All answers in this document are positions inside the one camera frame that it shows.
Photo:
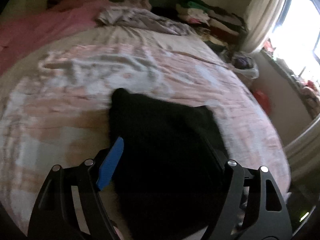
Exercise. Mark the lilac crumpled garment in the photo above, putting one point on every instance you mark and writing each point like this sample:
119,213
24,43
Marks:
137,14

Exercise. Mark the cream curtain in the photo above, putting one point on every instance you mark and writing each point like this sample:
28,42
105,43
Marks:
260,17

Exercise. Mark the black sweater with orange cuffs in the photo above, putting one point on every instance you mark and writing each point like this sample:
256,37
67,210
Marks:
168,178

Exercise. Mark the pink floral bedspread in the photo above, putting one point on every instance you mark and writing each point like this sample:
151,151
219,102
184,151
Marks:
55,100

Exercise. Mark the pink duvet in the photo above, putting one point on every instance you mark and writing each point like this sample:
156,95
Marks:
25,35

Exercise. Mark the red object on floor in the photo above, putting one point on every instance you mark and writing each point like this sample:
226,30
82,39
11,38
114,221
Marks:
263,100

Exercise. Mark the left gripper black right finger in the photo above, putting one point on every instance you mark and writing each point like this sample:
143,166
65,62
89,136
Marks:
266,214

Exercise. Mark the stack of folded clothes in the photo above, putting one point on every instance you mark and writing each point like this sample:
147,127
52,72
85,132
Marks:
221,24

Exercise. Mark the plastic bag with clothes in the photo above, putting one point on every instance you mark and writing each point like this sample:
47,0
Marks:
245,65

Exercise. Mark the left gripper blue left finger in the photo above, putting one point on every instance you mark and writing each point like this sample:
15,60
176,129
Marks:
54,215

